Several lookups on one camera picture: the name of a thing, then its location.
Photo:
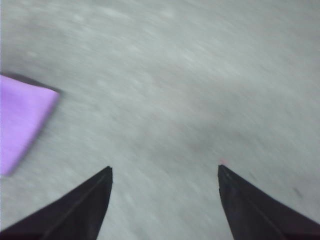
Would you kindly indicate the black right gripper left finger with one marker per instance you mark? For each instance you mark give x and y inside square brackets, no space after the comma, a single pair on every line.
[75,215]

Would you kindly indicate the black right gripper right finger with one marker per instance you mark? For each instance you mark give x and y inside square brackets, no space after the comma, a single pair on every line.
[255,215]

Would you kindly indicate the purple towel with grey hem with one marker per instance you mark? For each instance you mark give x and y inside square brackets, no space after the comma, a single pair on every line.
[22,117]

